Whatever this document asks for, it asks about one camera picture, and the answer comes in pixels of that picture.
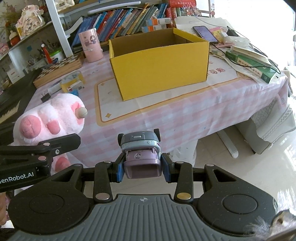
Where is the red dictionary book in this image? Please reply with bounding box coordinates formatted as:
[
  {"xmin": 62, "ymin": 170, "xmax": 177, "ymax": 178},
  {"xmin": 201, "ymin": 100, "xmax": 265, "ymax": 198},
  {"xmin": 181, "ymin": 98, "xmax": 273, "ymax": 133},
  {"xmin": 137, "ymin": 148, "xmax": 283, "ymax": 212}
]
[{"xmin": 168, "ymin": 0, "xmax": 196, "ymax": 8}]

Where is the purple grey toy car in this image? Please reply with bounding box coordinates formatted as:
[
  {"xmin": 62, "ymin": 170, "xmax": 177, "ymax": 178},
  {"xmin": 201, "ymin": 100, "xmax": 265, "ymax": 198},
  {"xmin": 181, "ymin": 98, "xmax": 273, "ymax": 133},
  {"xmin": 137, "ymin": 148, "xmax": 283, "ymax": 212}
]
[{"xmin": 117, "ymin": 128, "xmax": 162, "ymax": 179}]

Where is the orange white box lower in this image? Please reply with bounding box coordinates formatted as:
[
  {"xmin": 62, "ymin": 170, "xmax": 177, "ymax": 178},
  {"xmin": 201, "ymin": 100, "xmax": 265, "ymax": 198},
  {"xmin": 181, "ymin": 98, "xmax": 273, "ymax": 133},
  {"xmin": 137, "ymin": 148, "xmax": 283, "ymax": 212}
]
[{"xmin": 142, "ymin": 24, "xmax": 167, "ymax": 33}]

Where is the green lid jar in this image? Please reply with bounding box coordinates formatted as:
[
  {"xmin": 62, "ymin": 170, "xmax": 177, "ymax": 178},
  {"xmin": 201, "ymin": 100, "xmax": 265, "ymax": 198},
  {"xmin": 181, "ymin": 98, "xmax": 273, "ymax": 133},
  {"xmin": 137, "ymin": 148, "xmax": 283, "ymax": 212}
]
[{"xmin": 50, "ymin": 48, "xmax": 65, "ymax": 63}]

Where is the wooden chess board box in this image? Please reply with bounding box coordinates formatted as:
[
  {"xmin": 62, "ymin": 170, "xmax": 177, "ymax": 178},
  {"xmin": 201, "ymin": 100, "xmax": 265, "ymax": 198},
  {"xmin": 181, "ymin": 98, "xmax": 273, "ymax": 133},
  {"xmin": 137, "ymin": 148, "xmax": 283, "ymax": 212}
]
[{"xmin": 33, "ymin": 52, "xmax": 84, "ymax": 88}]

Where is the black smartphone on table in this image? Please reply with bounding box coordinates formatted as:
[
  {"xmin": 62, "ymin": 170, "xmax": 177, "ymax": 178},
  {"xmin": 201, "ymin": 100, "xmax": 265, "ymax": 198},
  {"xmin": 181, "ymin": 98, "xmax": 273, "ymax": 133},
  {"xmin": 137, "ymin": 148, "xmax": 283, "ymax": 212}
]
[{"xmin": 193, "ymin": 26, "xmax": 218, "ymax": 44}]

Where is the orange white box upper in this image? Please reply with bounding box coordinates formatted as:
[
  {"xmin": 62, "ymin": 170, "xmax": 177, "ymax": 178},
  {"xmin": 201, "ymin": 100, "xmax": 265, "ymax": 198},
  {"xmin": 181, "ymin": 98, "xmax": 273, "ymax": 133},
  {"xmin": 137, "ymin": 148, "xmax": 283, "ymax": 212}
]
[{"xmin": 146, "ymin": 18, "xmax": 171, "ymax": 26}]

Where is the floral paper house ornament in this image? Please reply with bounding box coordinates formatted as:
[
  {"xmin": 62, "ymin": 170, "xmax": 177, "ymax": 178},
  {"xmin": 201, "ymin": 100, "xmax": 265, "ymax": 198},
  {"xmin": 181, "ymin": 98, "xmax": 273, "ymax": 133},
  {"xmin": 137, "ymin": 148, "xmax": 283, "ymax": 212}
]
[{"xmin": 16, "ymin": 4, "xmax": 45, "ymax": 39}]

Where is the white bookshelf frame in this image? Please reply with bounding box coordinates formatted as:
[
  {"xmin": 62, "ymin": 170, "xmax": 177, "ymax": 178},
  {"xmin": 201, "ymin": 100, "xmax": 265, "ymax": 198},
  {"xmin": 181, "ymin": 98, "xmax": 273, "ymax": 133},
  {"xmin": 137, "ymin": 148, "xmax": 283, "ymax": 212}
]
[{"xmin": 46, "ymin": 1, "xmax": 142, "ymax": 57}]

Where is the row of leaning books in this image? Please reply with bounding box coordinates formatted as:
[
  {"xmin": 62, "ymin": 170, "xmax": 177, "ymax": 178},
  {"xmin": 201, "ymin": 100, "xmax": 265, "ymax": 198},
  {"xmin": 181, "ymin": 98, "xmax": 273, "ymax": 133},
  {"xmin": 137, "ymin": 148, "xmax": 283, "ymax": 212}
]
[{"xmin": 70, "ymin": 3, "xmax": 168, "ymax": 48}]

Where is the white sheet music paper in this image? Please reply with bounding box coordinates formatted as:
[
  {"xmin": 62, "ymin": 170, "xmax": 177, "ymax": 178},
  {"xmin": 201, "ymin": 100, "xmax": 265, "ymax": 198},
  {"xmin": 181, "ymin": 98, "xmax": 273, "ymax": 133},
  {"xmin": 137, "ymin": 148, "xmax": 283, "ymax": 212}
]
[{"xmin": 175, "ymin": 16, "xmax": 232, "ymax": 35}]

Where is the pink plush paw toy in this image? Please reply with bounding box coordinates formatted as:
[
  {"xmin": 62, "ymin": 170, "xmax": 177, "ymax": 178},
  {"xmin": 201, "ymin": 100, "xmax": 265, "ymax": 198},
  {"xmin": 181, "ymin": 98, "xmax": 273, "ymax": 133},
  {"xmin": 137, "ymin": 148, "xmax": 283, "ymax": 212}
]
[{"xmin": 10, "ymin": 93, "xmax": 88, "ymax": 176}]

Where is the pink checked tablecloth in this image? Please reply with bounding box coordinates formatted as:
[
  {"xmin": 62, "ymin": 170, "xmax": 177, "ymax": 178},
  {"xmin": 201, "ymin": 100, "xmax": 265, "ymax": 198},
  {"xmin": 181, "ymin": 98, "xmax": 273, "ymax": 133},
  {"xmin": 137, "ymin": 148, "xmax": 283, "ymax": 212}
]
[{"xmin": 24, "ymin": 49, "xmax": 290, "ymax": 167}]

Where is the yellow cardboard box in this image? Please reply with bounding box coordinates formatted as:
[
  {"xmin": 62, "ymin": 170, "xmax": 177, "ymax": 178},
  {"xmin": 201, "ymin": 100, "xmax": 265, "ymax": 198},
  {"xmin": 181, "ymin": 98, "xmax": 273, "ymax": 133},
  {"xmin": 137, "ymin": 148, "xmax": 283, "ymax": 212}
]
[{"xmin": 109, "ymin": 28, "xmax": 210, "ymax": 101}]

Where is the red bottle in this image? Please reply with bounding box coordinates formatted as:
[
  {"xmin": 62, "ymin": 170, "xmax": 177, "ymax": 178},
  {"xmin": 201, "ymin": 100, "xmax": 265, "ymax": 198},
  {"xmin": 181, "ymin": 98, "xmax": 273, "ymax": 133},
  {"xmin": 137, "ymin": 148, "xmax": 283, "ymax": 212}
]
[{"xmin": 41, "ymin": 44, "xmax": 53, "ymax": 64}]

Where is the pink cylindrical cup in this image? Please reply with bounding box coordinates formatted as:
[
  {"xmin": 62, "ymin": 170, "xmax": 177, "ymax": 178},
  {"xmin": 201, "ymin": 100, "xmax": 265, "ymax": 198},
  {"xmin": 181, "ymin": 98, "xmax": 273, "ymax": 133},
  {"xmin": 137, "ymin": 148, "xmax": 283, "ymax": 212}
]
[{"xmin": 79, "ymin": 28, "xmax": 103, "ymax": 63}]

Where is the green thick book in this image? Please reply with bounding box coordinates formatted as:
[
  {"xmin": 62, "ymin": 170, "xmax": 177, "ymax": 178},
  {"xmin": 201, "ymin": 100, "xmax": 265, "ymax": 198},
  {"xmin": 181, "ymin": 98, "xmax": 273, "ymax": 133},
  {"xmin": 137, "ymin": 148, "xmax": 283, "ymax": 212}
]
[{"xmin": 225, "ymin": 51, "xmax": 277, "ymax": 83}]

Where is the orange white box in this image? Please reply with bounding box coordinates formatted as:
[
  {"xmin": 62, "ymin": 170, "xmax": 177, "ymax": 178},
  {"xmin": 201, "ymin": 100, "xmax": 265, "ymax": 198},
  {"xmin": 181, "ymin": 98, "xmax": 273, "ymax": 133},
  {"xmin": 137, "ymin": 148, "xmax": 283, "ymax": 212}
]
[
  {"xmin": 142, "ymin": 24, "xmax": 167, "ymax": 33},
  {"xmin": 146, "ymin": 18, "xmax": 171, "ymax": 26}
]

